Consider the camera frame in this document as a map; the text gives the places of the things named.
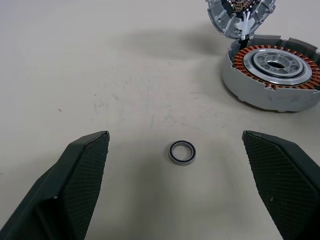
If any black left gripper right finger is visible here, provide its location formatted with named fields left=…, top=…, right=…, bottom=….
left=241, top=129, right=320, bottom=240

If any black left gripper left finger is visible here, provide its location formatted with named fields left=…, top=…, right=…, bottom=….
left=0, top=130, right=111, bottom=240

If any round black metallic object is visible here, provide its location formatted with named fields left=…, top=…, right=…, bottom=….
left=221, top=34, right=320, bottom=114

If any small silver bearing ring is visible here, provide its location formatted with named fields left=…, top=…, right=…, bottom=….
left=167, top=140, right=197, bottom=166

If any silver ribbed motor cover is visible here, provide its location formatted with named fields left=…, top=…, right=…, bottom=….
left=206, top=0, right=278, bottom=40

